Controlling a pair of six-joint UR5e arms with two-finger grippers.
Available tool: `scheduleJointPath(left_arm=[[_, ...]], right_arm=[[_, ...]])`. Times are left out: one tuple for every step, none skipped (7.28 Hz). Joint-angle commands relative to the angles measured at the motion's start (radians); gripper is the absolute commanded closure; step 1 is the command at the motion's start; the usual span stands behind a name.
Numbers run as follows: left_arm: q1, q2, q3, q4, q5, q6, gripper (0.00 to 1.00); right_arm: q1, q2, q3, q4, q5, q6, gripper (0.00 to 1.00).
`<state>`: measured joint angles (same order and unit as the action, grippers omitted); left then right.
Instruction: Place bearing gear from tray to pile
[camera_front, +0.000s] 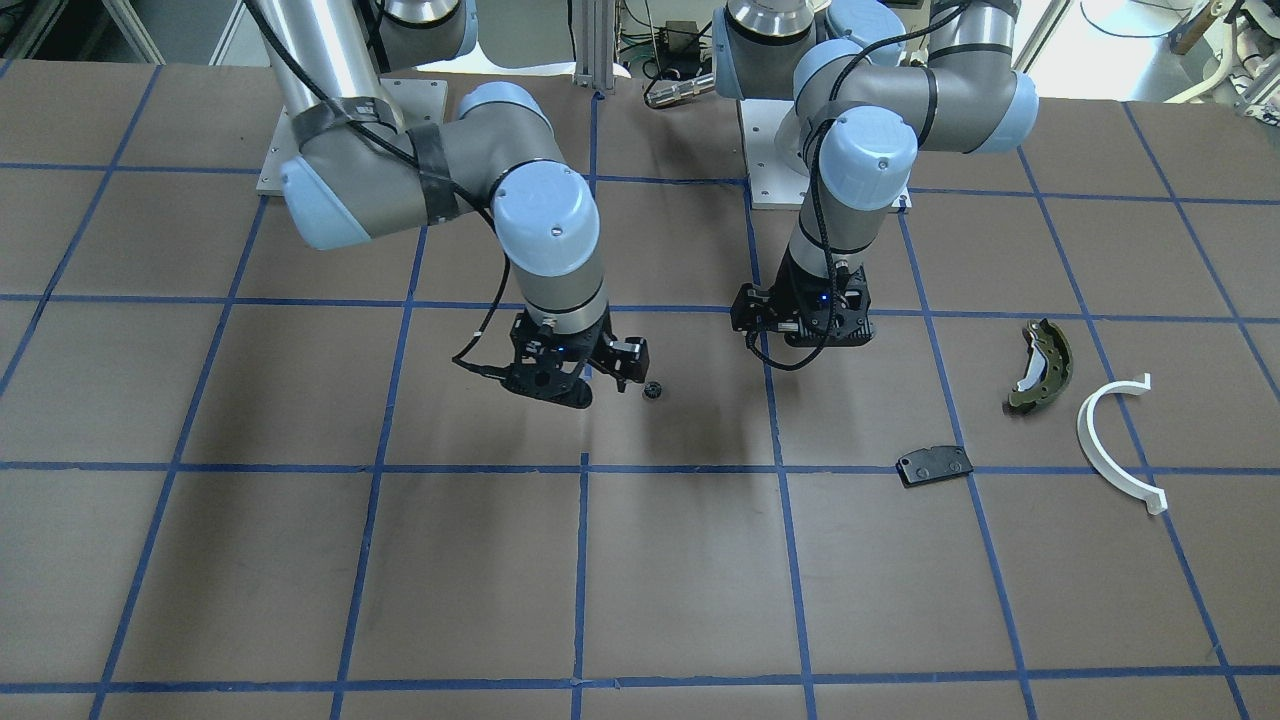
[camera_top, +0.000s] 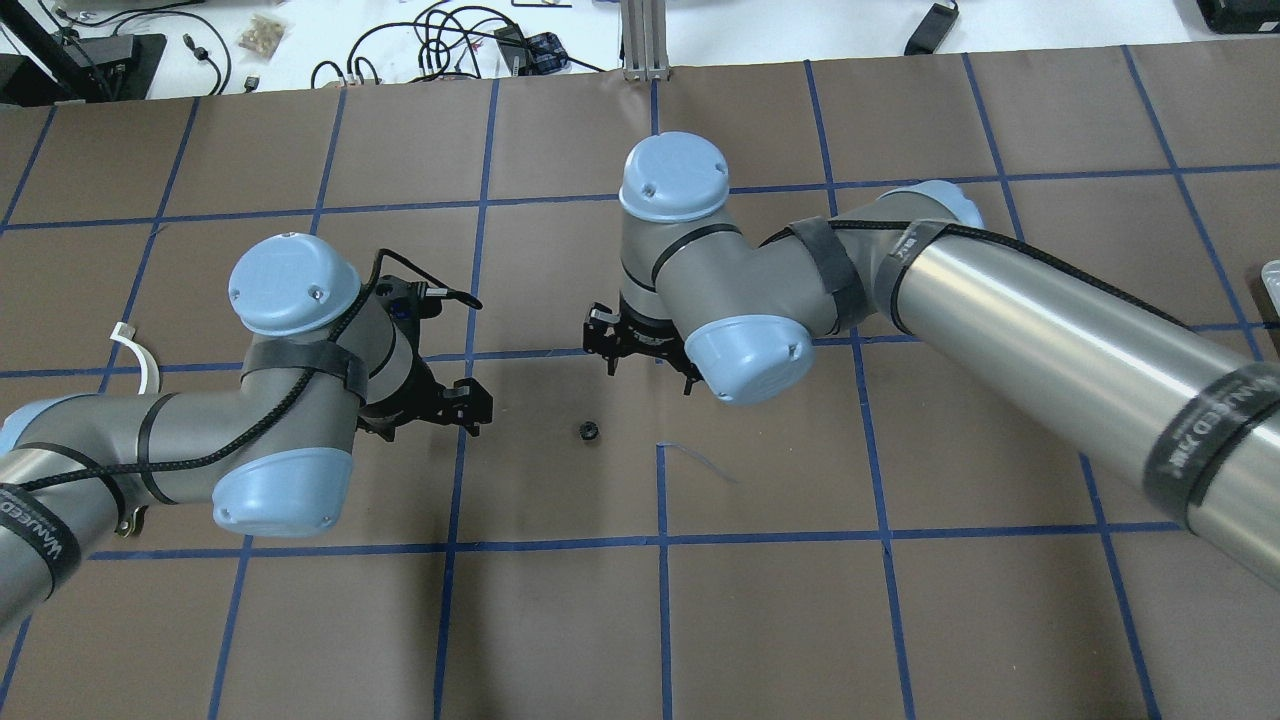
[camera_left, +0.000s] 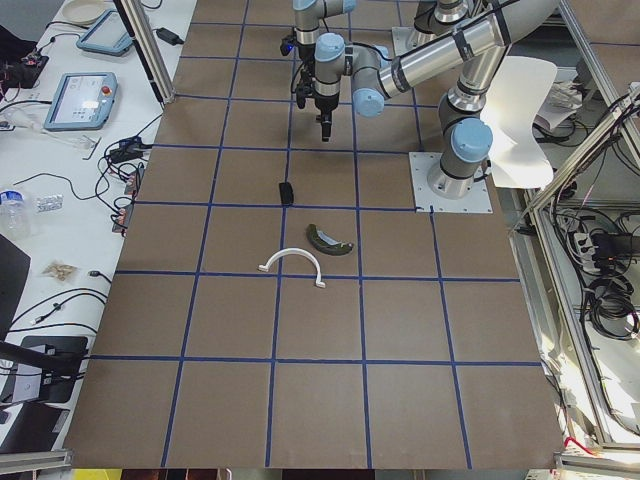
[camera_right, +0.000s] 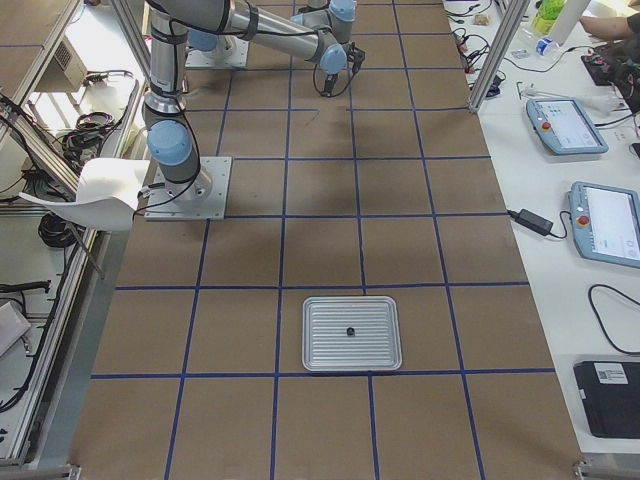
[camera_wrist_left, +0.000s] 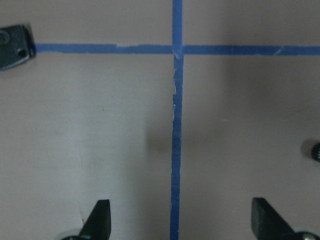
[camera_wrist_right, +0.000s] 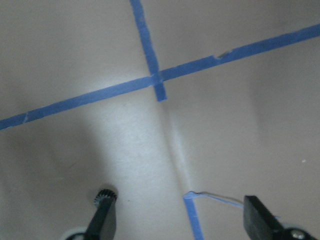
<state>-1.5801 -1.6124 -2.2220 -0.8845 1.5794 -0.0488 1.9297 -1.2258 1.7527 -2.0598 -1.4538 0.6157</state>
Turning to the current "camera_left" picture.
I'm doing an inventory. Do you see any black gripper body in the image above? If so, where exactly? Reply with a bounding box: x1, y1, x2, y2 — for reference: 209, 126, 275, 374
313, 82, 338, 115
291, 34, 315, 109

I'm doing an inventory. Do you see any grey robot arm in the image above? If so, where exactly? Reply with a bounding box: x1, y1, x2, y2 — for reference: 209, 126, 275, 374
311, 1, 558, 199
280, 0, 357, 109

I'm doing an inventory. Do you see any black brake pad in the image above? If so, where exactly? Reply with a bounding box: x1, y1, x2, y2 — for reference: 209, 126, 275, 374
278, 182, 295, 206

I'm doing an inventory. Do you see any green brake shoe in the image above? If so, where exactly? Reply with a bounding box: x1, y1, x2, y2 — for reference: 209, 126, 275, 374
305, 224, 354, 256

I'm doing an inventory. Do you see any white curved plastic part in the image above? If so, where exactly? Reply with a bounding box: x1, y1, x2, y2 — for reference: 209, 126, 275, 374
257, 247, 326, 289

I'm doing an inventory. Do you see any black power adapter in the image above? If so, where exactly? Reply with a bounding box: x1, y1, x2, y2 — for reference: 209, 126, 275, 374
155, 27, 184, 46

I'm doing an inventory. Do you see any white chair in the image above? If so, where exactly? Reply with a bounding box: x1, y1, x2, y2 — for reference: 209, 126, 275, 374
481, 56, 557, 189

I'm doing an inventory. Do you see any far blue teach pendant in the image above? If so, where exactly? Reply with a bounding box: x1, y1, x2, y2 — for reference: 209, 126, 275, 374
76, 9, 132, 57

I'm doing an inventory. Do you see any blue teach pendant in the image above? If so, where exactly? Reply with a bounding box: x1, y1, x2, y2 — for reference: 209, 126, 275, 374
76, 9, 132, 57
44, 72, 118, 131

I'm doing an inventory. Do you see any near blue teach pendant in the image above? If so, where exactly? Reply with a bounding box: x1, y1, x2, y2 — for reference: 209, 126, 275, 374
44, 72, 118, 131

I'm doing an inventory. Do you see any beige plate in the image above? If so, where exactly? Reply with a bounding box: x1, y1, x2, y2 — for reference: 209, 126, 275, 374
62, 0, 113, 25

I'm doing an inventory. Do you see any plastic water bottle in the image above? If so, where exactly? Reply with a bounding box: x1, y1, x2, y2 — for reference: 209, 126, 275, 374
1, 189, 31, 239

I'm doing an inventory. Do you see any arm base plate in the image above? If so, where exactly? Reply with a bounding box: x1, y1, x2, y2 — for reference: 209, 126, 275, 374
391, 26, 434, 56
409, 152, 493, 214

